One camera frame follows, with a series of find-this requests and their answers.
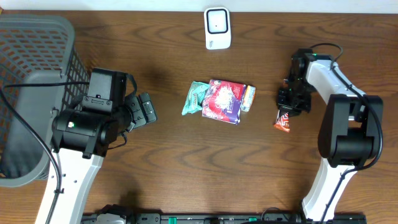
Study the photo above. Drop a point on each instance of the purple red snack packet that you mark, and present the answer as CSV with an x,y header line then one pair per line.
x,y
223,101

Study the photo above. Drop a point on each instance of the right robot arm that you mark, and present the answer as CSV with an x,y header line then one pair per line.
x,y
350,137

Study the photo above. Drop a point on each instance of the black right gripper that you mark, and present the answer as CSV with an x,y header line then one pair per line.
x,y
283,106

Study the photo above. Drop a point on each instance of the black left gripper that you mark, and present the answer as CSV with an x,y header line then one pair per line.
x,y
138,110

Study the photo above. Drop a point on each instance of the grey plastic basket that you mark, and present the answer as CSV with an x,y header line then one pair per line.
x,y
41,73

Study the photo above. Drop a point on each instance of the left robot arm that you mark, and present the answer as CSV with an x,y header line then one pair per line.
x,y
81,140

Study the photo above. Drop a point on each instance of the white orange small packet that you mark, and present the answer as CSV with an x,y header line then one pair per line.
x,y
248,98

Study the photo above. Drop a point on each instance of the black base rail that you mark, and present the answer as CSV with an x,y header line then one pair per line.
x,y
118,214

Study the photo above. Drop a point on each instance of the orange red snack packet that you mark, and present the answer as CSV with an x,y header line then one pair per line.
x,y
282,121

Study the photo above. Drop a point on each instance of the teal wipes packet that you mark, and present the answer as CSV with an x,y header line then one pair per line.
x,y
195,97

